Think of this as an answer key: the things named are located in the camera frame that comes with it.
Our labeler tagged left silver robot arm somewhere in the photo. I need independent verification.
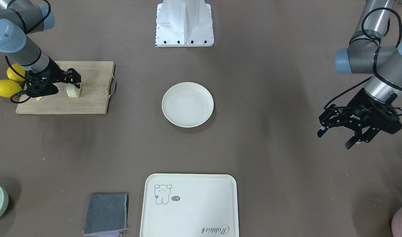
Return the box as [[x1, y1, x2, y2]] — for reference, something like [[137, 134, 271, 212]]
[[317, 0, 402, 149]]

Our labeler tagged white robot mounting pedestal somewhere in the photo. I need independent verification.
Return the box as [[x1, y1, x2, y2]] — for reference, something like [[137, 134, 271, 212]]
[[155, 0, 214, 47]]

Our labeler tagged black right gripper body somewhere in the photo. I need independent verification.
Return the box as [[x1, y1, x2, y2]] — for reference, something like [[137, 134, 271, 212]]
[[25, 59, 73, 96]]

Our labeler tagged grey folded cloth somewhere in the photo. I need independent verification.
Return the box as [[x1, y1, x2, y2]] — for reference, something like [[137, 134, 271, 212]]
[[83, 193, 128, 237]]

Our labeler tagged cream round plate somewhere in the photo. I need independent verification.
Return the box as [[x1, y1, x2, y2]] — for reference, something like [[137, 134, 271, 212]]
[[161, 82, 214, 128]]

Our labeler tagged wooden cutting board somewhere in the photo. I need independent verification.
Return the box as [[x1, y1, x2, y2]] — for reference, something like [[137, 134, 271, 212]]
[[16, 61, 115, 114]]

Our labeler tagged whole yellow lemon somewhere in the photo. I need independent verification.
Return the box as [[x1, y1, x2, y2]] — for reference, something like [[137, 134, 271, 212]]
[[7, 64, 26, 82], [0, 79, 23, 98]]

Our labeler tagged upper whole yellow lemon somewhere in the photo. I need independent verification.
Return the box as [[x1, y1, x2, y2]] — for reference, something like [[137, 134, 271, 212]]
[[7, 64, 26, 82]]

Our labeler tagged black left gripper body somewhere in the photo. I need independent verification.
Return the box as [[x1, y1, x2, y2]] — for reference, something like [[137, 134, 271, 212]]
[[330, 88, 402, 134]]

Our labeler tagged cream rabbit tray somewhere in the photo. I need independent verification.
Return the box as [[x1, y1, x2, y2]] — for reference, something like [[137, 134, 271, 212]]
[[140, 173, 239, 237]]

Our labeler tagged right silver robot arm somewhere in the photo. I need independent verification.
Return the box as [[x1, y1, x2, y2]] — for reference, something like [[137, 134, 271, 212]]
[[0, 0, 81, 98]]

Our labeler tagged lower whole yellow lemon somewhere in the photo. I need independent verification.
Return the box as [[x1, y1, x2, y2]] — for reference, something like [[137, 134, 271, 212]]
[[0, 79, 23, 98]]

